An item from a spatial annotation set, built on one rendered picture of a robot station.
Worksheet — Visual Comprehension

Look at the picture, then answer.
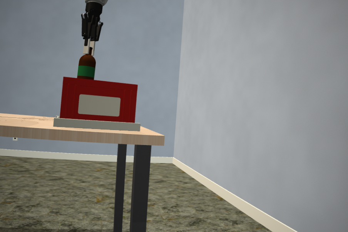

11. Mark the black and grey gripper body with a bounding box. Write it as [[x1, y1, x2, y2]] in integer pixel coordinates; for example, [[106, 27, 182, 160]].
[[85, 2, 103, 25]]

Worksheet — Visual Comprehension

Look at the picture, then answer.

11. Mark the red divided crate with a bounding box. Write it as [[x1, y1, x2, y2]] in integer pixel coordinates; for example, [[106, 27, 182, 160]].
[[60, 77, 138, 123]]

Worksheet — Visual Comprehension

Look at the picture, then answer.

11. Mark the brown glass bottle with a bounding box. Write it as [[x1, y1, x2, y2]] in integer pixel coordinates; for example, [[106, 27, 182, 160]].
[[77, 47, 96, 80]]

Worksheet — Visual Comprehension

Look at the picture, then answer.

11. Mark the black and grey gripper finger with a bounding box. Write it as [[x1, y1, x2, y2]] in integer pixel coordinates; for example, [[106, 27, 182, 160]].
[[90, 17, 103, 56], [81, 13, 95, 54]]

